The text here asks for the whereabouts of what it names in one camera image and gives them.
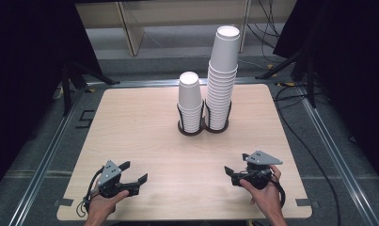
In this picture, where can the tall stack of white cups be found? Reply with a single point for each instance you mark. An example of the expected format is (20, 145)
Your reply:
(224, 50)

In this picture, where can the grey tape strip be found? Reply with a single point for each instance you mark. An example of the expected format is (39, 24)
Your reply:
(304, 202)
(63, 202)

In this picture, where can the person's left hand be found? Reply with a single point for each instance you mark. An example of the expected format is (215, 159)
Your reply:
(102, 205)

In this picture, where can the black metal stand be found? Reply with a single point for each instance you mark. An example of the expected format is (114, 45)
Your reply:
(66, 91)
(310, 84)

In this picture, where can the black tape floor mark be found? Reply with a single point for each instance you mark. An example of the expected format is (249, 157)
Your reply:
(87, 111)

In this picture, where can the black curtain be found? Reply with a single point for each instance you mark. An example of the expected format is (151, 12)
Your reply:
(21, 78)
(350, 62)

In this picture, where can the person's right hand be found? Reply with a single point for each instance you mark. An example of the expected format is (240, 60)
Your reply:
(265, 197)

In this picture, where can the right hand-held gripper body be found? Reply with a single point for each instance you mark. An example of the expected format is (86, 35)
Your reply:
(260, 158)

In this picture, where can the yellow tape piece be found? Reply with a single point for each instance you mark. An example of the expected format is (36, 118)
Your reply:
(90, 90)
(271, 66)
(287, 84)

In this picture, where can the short stack of white cups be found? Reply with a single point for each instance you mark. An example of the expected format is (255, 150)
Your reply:
(189, 91)

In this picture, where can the aluminium floor rail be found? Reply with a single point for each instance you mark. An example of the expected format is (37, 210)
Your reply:
(42, 169)
(344, 169)

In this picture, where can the light wooden furniture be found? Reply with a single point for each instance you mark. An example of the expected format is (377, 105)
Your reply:
(177, 12)

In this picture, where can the black cup holder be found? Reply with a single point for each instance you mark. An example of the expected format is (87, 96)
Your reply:
(190, 134)
(216, 131)

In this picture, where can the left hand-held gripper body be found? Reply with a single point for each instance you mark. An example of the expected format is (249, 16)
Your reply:
(110, 174)

